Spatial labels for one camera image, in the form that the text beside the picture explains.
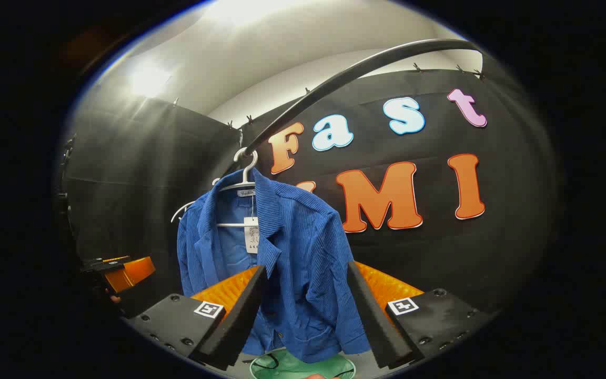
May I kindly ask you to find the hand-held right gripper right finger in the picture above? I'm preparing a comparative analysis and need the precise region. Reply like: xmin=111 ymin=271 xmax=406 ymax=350
xmin=346 ymin=260 xmax=496 ymax=370

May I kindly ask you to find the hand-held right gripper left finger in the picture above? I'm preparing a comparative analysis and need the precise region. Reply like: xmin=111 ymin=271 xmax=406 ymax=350
xmin=124 ymin=265 xmax=268 ymax=372

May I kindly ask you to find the green laundry hamper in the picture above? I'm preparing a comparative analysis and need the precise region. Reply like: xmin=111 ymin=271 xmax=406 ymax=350
xmin=249 ymin=347 xmax=357 ymax=379

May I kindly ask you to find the blue corduroy jacket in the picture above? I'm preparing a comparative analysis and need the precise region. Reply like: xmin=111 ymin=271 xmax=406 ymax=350
xmin=177 ymin=168 xmax=372 ymax=364

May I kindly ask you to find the small white clothes hanger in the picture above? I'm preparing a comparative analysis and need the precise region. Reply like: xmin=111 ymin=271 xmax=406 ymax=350
xmin=170 ymin=199 xmax=198 ymax=223

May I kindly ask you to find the large white clothes hanger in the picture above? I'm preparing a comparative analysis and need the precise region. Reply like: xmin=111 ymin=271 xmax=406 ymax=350
xmin=214 ymin=147 xmax=261 ymax=228

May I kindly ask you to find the black clothes rail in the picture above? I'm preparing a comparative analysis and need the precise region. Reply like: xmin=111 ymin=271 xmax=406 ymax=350
xmin=218 ymin=38 xmax=488 ymax=177

